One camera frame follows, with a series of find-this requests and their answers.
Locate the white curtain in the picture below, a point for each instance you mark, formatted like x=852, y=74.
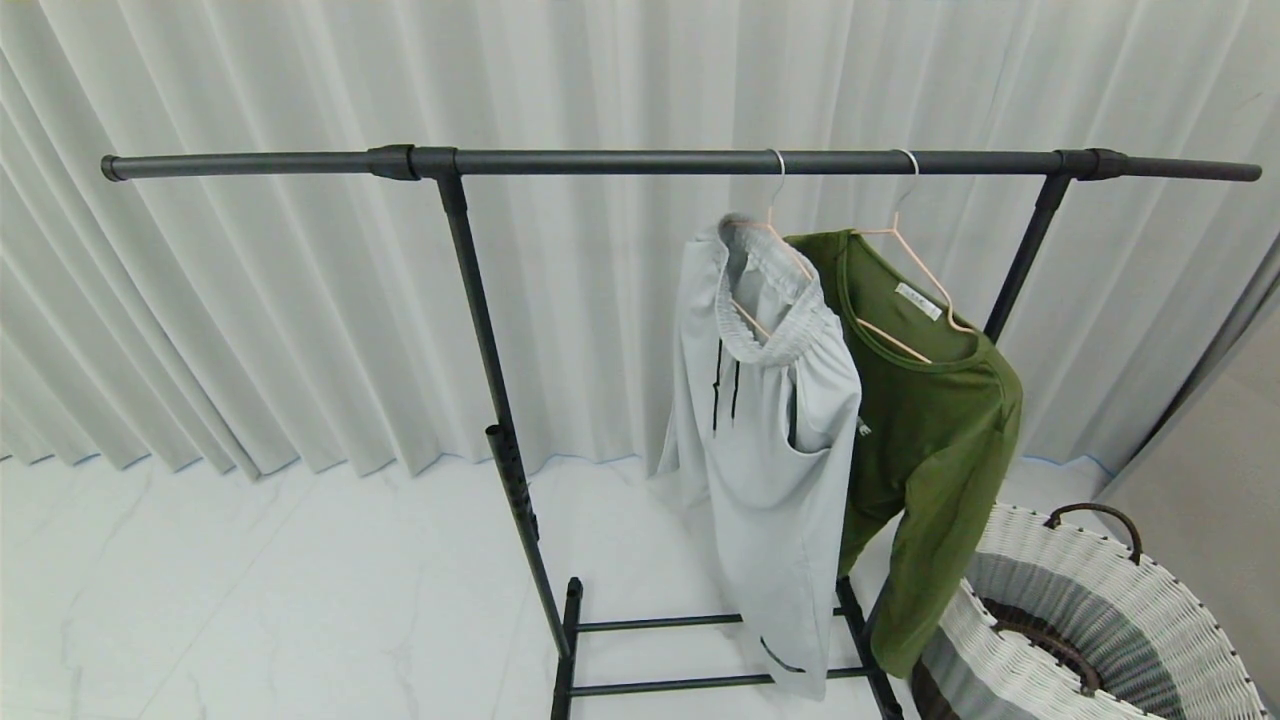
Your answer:
x=250, y=300

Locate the black clothes rack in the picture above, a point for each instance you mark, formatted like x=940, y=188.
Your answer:
x=700, y=162

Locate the pink clothes hanger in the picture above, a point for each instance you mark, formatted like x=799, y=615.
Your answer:
x=896, y=230
x=790, y=249

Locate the pale grey shorts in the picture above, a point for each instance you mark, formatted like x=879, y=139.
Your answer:
x=770, y=480

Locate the green long-sleeved shirt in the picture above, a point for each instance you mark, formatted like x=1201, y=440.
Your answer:
x=940, y=430

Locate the white laundry basket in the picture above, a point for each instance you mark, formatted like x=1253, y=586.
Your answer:
x=1100, y=570

